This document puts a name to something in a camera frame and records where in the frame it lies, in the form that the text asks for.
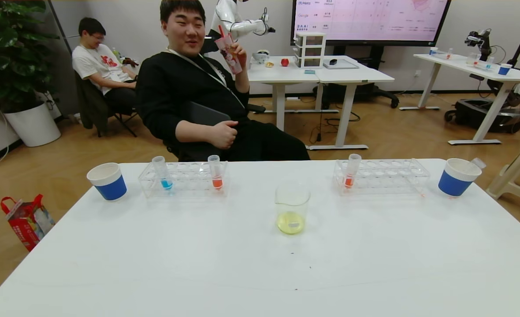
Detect blue pigment test tube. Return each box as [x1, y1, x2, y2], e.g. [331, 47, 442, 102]
[152, 156, 174, 191]

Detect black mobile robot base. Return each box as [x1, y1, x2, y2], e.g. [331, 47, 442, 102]
[444, 99, 520, 134]

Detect red pigment test tube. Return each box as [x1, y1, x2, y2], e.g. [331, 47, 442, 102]
[208, 155, 224, 191]
[344, 154, 363, 189]

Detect clear glass beaker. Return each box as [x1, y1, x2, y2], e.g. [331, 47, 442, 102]
[275, 183, 312, 236]

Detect clear acrylic tube rack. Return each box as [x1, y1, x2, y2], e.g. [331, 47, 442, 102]
[333, 158, 431, 197]
[138, 161, 229, 199]

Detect black office chair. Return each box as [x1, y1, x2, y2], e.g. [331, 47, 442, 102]
[163, 103, 267, 162]

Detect dark grey tablet case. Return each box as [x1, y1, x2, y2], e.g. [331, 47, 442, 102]
[185, 101, 232, 129]

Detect white standing desk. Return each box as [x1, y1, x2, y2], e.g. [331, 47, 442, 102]
[246, 55, 341, 132]
[308, 56, 396, 151]

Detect pink printed drink cup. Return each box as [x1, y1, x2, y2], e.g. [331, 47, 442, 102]
[215, 32, 243, 75]

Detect man in black sweater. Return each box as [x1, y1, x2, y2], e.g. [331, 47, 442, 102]
[136, 0, 312, 162]

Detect white drawer organiser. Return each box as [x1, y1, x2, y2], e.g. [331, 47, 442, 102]
[294, 31, 327, 69]

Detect black display stand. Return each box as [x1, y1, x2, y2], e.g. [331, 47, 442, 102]
[313, 44, 400, 109]

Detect grey desk pad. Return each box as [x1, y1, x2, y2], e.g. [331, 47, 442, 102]
[323, 58, 360, 70]

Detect white humanoid robot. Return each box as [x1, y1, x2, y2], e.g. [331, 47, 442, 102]
[209, 0, 276, 51]

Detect blue and white cup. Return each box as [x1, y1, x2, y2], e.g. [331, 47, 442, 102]
[438, 158, 483, 198]
[87, 162, 128, 203]

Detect black folding chair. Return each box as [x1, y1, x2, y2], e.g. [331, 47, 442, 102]
[74, 73, 138, 138]

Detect man in white t-shirt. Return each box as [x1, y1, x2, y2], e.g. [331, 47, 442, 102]
[72, 17, 139, 113]

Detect white plant pot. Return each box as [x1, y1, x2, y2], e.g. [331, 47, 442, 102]
[3, 100, 62, 147]

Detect red shopping bag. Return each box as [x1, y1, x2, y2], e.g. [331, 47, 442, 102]
[0, 194, 56, 252]

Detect beige plastic stool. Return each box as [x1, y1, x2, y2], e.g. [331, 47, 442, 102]
[487, 132, 520, 219]

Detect green leafy plant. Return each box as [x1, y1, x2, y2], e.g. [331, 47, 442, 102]
[0, 0, 61, 114]

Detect black floor cables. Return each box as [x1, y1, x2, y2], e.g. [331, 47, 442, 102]
[311, 111, 362, 144]

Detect large wall display screen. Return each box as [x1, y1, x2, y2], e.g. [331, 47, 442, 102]
[292, 0, 453, 47]

